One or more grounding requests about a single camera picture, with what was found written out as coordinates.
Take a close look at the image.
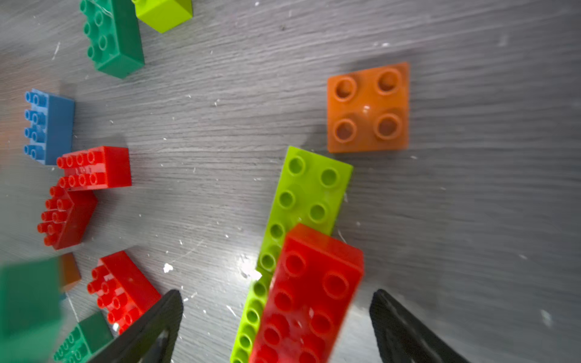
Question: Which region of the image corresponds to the red lego brick tilted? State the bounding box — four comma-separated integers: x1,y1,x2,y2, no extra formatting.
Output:
37,185,98,250

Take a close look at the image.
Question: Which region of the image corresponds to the orange small lego right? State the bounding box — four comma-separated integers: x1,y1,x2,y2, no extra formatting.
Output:
327,62,409,154

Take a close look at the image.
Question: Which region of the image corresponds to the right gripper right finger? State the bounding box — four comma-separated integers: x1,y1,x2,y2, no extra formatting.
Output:
369,289,468,363

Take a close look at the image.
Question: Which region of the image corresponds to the red lego brick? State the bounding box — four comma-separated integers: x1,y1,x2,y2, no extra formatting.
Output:
57,146,133,191
250,224,365,363
37,185,98,250
87,250,161,334

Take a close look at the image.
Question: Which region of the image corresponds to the orange small lego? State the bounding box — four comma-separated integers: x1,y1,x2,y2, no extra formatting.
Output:
327,62,409,154
57,253,82,293

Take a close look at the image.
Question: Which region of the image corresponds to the orange small lego left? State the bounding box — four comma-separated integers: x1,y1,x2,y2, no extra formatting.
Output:
57,253,82,293

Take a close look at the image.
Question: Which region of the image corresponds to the lime lego brick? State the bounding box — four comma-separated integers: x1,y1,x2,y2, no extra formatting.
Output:
256,145,355,275
230,275,272,363
132,0,193,33

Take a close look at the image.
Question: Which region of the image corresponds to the dark green lego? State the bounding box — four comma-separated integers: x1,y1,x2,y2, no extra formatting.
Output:
53,312,113,363
1,258,63,362
80,0,145,79

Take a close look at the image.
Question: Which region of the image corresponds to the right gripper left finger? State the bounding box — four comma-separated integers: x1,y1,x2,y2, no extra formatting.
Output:
90,289,183,363

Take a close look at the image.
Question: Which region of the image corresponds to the blue lego brick upper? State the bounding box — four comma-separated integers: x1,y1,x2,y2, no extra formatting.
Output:
23,89,75,166

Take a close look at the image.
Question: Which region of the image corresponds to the red lego brick top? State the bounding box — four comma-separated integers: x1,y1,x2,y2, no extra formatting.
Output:
57,146,133,191

